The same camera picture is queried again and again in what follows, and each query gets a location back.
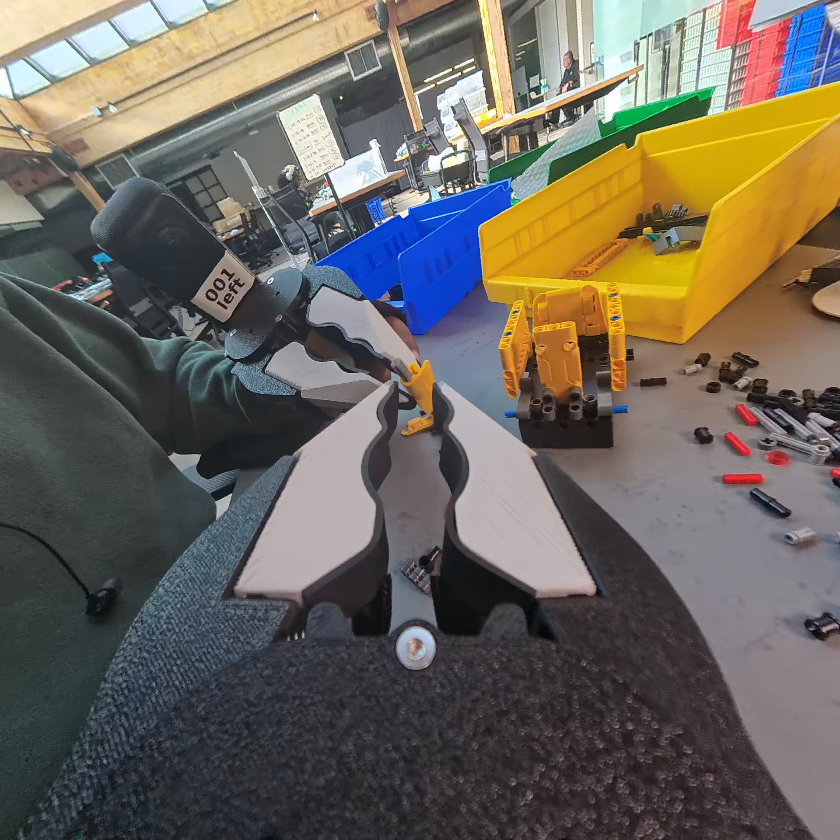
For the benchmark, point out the black lego gear parts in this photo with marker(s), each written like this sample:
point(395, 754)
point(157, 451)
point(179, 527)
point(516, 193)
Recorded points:
point(663, 220)

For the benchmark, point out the stack of red blue bins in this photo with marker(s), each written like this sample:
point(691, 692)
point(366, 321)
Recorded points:
point(774, 52)

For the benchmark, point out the small yellow lego piece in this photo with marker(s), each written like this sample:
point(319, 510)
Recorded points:
point(420, 394)

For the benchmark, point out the wooden office desk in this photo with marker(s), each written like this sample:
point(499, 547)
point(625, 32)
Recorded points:
point(354, 190)
point(571, 95)

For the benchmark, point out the silver bubble wrap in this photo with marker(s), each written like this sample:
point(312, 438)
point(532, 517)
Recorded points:
point(558, 164)

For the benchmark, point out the blue plastic bin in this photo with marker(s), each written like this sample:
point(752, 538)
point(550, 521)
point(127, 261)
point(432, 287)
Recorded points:
point(433, 275)

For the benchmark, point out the person's green hoodie torso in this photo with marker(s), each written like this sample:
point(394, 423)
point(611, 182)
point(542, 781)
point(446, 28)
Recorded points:
point(79, 426)

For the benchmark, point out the skylight window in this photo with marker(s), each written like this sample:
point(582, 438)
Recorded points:
point(98, 39)

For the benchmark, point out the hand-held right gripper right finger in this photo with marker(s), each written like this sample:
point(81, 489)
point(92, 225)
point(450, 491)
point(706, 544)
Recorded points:
point(518, 525)

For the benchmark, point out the person's left hand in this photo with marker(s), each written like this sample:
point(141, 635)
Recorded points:
point(403, 325)

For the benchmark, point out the green plastic bin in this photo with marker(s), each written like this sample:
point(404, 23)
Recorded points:
point(630, 131)

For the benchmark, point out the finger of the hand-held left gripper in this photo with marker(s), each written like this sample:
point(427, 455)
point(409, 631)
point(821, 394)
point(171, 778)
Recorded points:
point(321, 384)
point(361, 321)

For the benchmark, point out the yellow lego vehicle model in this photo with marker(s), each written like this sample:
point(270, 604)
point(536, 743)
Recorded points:
point(564, 367)

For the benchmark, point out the yellow plastic storage bin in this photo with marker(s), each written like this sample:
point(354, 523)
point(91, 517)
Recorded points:
point(722, 302)

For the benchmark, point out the pile of small lego pins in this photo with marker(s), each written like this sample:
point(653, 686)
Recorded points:
point(787, 420)

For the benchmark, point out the grey green lego motor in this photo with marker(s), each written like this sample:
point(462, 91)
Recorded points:
point(676, 241)

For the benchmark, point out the orange lego frame piece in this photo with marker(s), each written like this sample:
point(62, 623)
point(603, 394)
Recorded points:
point(600, 258)

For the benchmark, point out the black office chair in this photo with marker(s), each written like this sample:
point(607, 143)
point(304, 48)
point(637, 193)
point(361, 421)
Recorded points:
point(469, 138)

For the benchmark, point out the grey lego connector piece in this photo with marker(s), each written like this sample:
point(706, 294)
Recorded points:
point(420, 571)

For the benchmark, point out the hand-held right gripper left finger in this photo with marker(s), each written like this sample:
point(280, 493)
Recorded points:
point(315, 525)

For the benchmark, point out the white handwritten board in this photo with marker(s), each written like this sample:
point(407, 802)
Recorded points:
point(312, 138)

